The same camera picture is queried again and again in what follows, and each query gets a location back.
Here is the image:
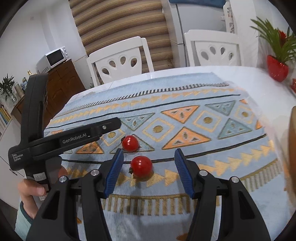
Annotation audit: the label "red tomato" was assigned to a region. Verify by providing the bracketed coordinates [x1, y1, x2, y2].
[129, 156, 152, 179]
[121, 135, 139, 152]

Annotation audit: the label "teal sleeve forearm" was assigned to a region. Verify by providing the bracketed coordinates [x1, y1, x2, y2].
[15, 201, 33, 240]

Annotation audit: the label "person left hand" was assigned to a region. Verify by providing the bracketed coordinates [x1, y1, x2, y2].
[18, 179, 47, 220]

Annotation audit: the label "bottles on cabinet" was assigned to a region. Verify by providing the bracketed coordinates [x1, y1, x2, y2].
[14, 77, 28, 99]

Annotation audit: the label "potted plant on shelf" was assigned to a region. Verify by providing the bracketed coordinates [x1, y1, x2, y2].
[1, 74, 17, 104]

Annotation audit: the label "brown wooden cabinet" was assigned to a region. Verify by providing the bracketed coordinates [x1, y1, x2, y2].
[10, 58, 86, 130]

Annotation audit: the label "patterned blue table mat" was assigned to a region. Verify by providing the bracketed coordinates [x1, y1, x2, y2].
[44, 73, 287, 240]

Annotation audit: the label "white microwave oven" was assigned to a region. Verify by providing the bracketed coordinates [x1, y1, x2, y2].
[36, 46, 69, 73]

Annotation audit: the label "left white chair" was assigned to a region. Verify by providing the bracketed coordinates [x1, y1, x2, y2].
[87, 36, 154, 87]

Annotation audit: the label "white chair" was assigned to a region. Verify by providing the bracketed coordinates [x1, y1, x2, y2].
[87, 36, 154, 87]
[184, 30, 244, 67]

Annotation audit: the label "striped brown window blind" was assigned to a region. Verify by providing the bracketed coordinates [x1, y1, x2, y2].
[69, 0, 174, 71]

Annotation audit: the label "right white chair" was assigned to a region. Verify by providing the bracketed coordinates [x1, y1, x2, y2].
[184, 30, 244, 67]

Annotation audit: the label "green plant in red pot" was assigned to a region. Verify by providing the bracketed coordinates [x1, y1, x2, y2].
[251, 17, 295, 82]

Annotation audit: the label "silver refrigerator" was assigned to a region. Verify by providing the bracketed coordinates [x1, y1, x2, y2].
[162, 0, 226, 68]

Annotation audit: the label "blue fridge cover cloth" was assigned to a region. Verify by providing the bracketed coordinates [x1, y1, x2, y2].
[169, 0, 226, 8]

